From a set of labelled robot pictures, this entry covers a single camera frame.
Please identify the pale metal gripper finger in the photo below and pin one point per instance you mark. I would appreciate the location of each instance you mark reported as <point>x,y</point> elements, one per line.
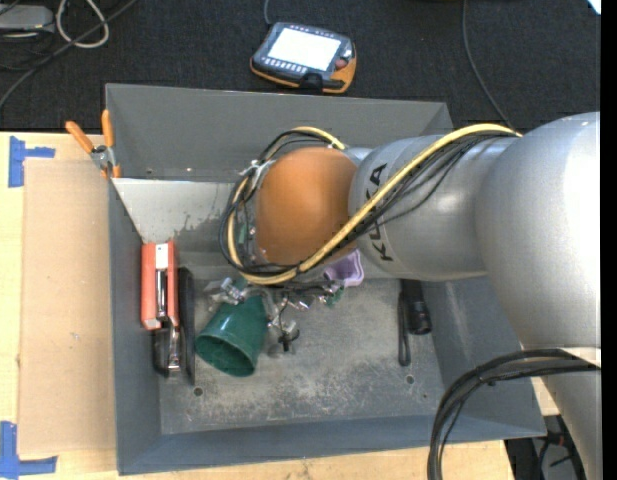
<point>282,324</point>
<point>227,292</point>

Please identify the dark green plastic cup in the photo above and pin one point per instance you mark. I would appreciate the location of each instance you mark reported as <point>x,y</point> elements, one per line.
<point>233,335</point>

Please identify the purple plastic shape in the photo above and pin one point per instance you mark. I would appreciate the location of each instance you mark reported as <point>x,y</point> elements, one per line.
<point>349,272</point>

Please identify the black flat strip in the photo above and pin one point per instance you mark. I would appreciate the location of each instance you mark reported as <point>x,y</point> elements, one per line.
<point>187,318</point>

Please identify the orange and metal stapler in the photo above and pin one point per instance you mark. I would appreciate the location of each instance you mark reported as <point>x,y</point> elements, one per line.
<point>150,288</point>

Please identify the grey metal bin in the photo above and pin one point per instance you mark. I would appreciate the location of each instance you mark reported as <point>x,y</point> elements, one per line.
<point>338,383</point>

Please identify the brown cardboard board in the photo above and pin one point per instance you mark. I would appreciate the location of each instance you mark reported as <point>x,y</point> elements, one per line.
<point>63,293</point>

